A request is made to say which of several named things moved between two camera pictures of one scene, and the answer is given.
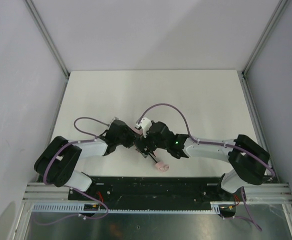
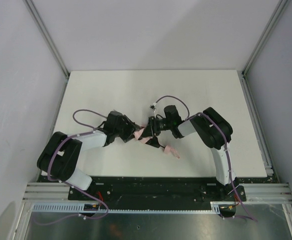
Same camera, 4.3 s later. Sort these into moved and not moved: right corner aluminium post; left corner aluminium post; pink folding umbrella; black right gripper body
Moved: pink folding umbrella; black right gripper body
Not moved: left corner aluminium post; right corner aluminium post
